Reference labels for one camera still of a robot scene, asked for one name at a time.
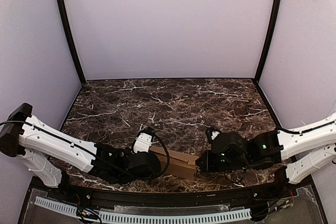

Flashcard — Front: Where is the black left frame post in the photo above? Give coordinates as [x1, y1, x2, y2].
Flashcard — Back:
[57, 0, 86, 86]

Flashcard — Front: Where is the left black cable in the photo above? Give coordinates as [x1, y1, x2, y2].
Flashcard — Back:
[149, 133, 170, 177]

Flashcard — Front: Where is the white slotted cable duct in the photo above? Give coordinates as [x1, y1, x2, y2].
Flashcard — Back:
[35, 196, 252, 223]

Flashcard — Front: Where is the black front rail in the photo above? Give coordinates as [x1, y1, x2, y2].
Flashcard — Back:
[29, 176, 324, 223]

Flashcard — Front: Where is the black frame post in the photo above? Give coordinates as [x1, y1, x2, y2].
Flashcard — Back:
[57, 0, 86, 86]
[254, 0, 281, 85]

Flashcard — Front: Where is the black right frame post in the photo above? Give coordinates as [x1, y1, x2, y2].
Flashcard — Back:
[254, 0, 281, 85]

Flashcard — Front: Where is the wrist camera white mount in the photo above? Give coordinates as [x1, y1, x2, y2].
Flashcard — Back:
[131, 127, 155, 154]
[205, 127, 221, 144]

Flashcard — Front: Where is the brown cardboard box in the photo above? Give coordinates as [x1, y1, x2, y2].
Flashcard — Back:
[150, 146, 199, 180]

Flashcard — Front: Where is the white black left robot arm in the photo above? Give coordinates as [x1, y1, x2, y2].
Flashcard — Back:
[1, 103, 166, 188]

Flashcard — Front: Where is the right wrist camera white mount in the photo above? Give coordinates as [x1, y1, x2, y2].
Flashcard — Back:
[205, 127, 221, 144]

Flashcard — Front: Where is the clear acrylic plate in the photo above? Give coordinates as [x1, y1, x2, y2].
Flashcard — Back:
[20, 189, 313, 223]

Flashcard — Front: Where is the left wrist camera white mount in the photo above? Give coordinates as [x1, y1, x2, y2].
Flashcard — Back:
[131, 127, 155, 154]

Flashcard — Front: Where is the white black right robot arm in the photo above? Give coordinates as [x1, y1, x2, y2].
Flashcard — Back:
[195, 114, 335, 184]

